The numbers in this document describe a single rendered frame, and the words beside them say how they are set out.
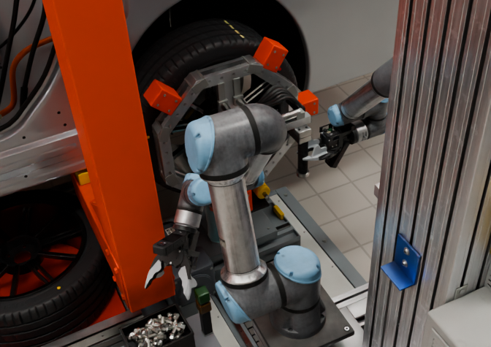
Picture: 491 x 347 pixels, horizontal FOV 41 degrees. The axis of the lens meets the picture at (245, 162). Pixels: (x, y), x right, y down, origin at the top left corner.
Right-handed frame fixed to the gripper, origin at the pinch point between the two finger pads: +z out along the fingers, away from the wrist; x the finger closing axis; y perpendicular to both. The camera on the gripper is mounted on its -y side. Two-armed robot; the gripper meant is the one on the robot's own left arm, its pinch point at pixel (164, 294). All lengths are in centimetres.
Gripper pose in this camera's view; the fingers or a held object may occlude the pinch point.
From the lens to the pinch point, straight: 192.2
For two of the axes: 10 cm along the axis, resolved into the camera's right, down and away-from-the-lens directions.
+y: 4.6, 2.5, 8.5
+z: -2.2, 9.6, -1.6
